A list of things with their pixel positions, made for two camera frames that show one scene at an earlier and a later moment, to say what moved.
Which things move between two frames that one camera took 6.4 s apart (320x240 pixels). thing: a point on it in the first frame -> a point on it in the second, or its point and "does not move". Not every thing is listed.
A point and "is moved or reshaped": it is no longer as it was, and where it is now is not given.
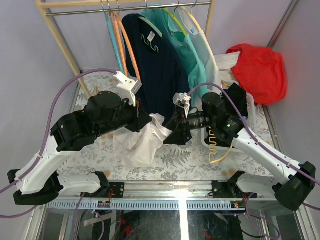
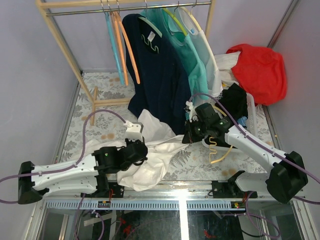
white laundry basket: x=251 y=122 does not move
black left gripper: x=141 y=118 -> x=129 y=143
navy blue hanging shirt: x=157 y=64 does not move
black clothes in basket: x=240 y=96 does not move
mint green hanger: x=151 y=25 does not move
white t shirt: x=134 y=148 is moved or reshaped
